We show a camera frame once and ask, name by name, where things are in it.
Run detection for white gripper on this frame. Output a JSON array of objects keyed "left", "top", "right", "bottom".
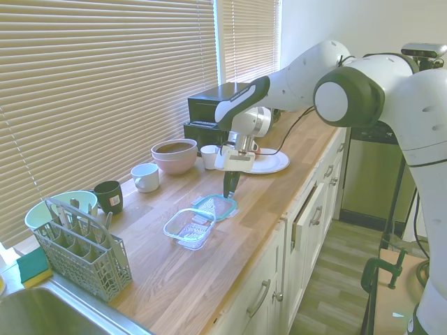
[{"left": 214, "top": 144, "right": 258, "bottom": 200}]

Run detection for clear lid with teal rim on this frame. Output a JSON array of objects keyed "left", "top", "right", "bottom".
[{"left": 191, "top": 194, "right": 241, "bottom": 221}]

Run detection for clear glass food container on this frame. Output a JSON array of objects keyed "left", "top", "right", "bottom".
[{"left": 163, "top": 207, "right": 217, "bottom": 251}]

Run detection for white mug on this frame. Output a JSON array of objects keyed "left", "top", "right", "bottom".
[
  {"left": 200, "top": 144, "right": 221, "bottom": 171},
  {"left": 131, "top": 163, "right": 161, "bottom": 193}
]

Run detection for white dinner plate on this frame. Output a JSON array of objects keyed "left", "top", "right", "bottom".
[{"left": 244, "top": 147, "right": 291, "bottom": 174}]

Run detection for grey bowl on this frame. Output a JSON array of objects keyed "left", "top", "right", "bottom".
[{"left": 151, "top": 138, "right": 198, "bottom": 162}]

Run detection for black countertop appliance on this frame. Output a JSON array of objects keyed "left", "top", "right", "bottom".
[{"left": 183, "top": 82, "right": 256, "bottom": 147}]

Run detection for white kitchen cabinet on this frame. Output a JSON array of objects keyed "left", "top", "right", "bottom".
[{"left": 195, "top": 125, "right": 350, "bottom": 335}]

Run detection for black cup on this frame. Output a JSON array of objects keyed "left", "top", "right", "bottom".
[{"left": 93, "top": 180, "right": 124, "bottom": 216}]

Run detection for mint green bowl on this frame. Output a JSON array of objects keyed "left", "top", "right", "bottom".
[{"left": 24, "top": 190, "right": 98, "bottom": 241}]

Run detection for wide beige window blind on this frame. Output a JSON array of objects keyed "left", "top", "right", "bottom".
[{"left": 0, "top": 0, "right": 216, "bottom": 248}]

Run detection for dark green clamp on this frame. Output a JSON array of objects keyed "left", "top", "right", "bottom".
[{"left": 361, "top": 247, "right": 408, "bottom": 335}]

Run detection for grey plastic cutlery basket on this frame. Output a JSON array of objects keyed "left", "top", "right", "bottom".
[{"left": 33, "top": 198, "right": 133, "bottom": 303}]

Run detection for green and yellow sponge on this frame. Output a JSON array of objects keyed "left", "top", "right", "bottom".
[{"left": 16, "top": 251, "right": 54, "bottom": 290}]

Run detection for stainless steel sink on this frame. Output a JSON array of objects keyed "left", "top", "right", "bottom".
[{"left": 0, "top": 284, "right": 154, "bottom": 335}]

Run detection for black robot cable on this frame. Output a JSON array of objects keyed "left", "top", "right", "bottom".
[{"left": 256, "top": 104, "right": 317, "bottom": 156}]

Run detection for black camera tripod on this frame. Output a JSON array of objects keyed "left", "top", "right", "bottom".
[{"left": 381, "top": 188, "right": 420, "bottom": 247}]

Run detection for grey stereo camera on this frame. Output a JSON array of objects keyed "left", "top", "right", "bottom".
[{"left": 400, "top": 42, "right": 447, "bottom": 73}]

